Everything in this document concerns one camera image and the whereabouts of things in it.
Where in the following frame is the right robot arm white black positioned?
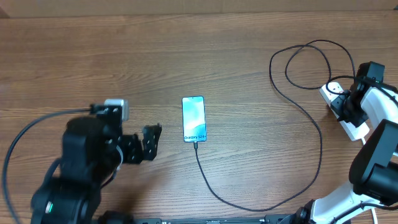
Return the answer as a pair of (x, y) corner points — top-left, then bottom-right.
(281, 62), (397, 223)

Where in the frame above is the white power strip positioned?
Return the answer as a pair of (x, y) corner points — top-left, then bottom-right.
(319, 82), (369, 141)

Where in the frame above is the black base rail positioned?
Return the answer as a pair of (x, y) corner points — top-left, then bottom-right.
(134, 214), (293, 224)

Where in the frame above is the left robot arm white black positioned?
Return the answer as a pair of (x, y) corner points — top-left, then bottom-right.
(30, 103), (162, 223)

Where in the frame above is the Samsung Galaxy smartphone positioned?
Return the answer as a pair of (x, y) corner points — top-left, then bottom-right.
(182, 96), (207, 142)

